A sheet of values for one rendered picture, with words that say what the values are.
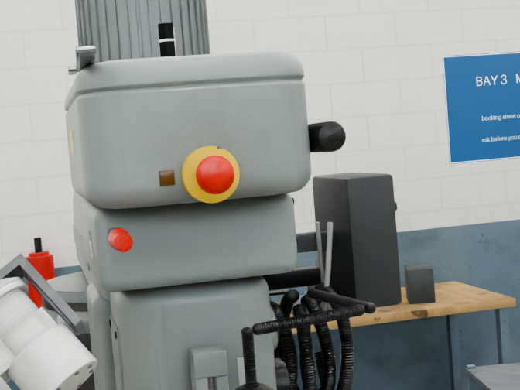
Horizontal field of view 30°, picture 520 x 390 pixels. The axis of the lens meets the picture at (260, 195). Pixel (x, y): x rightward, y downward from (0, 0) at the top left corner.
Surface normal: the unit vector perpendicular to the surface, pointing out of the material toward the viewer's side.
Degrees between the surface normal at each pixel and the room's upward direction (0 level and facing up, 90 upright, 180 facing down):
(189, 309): 90
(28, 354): 78
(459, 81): 90
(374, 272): 90
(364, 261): 90
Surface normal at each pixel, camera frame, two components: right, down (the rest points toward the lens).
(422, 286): -0.08, 0.06
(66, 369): 0.22, -0.48
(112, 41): -0.40, 0.08
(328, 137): 0.22, 0.04
